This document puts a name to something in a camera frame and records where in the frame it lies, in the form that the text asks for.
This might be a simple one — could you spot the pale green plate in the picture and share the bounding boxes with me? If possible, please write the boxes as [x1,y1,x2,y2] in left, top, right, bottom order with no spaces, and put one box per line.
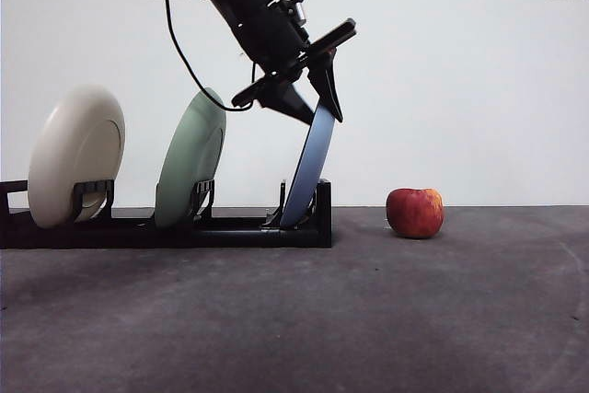
[154,87,227,228]

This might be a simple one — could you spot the black plate rack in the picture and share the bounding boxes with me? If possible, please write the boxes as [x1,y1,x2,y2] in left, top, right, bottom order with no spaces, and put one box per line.
[0,178,332,249]

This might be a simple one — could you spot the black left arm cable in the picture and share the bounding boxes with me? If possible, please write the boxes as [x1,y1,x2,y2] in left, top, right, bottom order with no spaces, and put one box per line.
[154,0,259,112]

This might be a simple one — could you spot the cream plate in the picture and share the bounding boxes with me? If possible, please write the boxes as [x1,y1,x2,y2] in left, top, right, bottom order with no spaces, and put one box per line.
[27,84,126,229]

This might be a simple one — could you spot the blue plate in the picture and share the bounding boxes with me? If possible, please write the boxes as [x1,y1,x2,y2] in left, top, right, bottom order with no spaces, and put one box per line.
[279,105,333,228]

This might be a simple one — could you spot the red apple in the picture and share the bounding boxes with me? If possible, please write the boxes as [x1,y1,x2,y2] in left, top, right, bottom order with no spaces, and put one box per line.
[386,187,445,240]

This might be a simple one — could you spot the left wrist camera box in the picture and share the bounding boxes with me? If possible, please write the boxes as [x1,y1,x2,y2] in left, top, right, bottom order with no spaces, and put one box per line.
[287,0,308,29]

